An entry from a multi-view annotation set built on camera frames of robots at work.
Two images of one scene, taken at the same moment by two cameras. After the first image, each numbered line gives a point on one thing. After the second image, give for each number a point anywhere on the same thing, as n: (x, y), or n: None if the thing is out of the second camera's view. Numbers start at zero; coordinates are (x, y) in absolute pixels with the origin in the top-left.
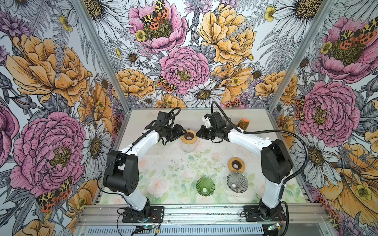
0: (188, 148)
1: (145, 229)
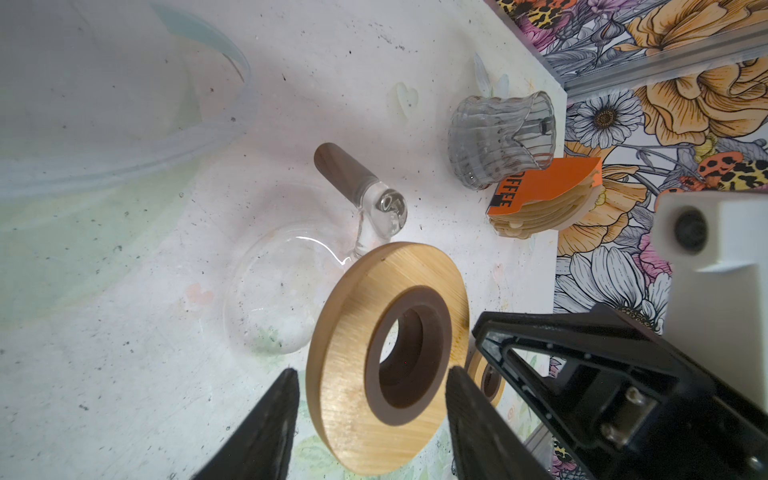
0: (283, 281)
1: None
